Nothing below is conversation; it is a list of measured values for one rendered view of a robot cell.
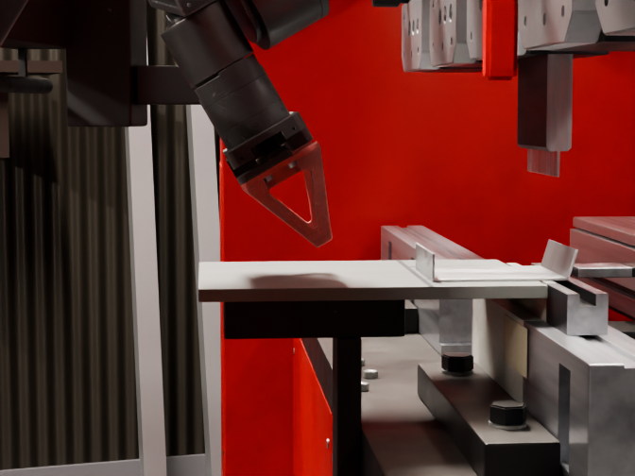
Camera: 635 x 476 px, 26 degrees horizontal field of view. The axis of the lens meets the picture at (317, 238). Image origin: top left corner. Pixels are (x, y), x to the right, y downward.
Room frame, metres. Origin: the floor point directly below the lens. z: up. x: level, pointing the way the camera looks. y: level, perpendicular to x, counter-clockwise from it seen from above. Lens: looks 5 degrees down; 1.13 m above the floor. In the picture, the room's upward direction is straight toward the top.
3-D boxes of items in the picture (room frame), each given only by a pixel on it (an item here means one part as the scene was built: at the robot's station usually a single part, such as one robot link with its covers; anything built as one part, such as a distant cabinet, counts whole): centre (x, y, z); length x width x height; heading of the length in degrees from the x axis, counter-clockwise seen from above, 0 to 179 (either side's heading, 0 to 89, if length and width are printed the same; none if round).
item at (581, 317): (1.08, -0.19, 0.99); 0.20 x 0.03 x 0.03; 5
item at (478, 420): (1.08, -0.13, 0.89); 0.30 x 0.05 x 0.03; 5
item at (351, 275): (1.11, -0.04, 1.00); 0.26 x 0.18 x 0.01; 95
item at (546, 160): (1.12, -0.18, 1.13); 0.10 x 0.02 x 0.10; 5
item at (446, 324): (1.67, -0.14, 0.92); 0.50 x 0.06 x 0.10; 5
